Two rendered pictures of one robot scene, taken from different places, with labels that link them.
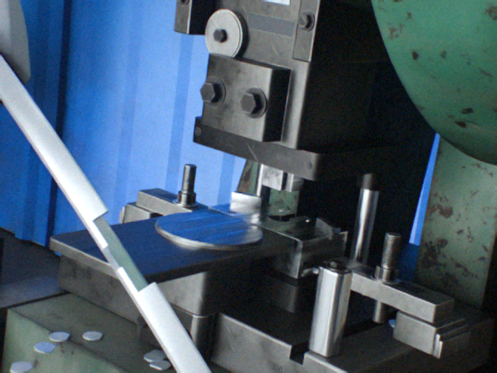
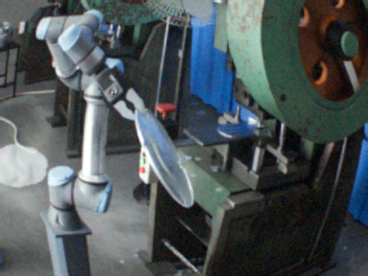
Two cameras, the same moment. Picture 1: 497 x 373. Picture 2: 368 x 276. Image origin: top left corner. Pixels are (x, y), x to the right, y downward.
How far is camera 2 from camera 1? 1.16 m
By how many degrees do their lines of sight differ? 20
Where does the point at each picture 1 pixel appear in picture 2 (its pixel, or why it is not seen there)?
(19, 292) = (182, 142)
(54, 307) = (190, 149)
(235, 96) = (241, 91)
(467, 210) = not seen: hidden behind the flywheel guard
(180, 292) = (221, 149)
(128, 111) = not seen: hidden behind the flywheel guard
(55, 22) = not seen: hidden behind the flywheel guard
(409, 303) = (283, 158)
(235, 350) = (235, 168)
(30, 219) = (222, 104)
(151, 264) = (208, 140)
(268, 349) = (242, 169)
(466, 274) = (309, 150)
